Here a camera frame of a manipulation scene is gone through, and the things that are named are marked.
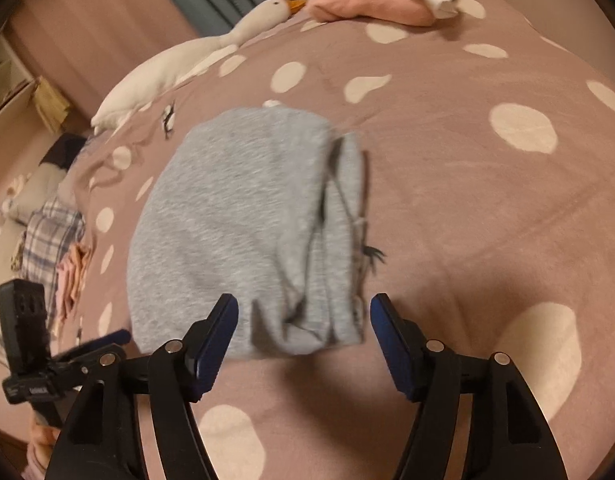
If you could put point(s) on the pink polka dot blanket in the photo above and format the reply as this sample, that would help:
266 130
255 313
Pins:
462 185

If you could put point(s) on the grey pillow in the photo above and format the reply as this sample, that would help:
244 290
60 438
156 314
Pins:
37 185

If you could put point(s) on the dark pillow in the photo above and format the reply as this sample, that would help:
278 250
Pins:
64 147

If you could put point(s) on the white cabinet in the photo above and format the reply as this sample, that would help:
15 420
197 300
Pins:
7 80

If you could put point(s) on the pink pillow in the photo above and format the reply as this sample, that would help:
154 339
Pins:
367 5

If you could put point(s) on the blue plaid cloth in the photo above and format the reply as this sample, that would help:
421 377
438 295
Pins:
47 235

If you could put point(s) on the grey sweatshirt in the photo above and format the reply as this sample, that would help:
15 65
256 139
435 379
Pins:
227 210

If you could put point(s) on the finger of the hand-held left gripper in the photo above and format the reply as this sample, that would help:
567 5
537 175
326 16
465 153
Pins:
109 337

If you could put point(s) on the pink cloth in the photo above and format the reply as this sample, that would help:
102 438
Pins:
72 270

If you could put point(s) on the white goose plush toy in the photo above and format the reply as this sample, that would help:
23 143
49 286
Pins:
162 67

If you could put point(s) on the stack of books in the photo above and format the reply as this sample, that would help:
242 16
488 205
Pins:
49 105

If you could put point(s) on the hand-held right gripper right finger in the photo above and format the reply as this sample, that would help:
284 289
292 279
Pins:
392 350

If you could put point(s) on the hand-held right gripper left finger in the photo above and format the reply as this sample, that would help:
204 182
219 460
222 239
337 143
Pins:
215 355

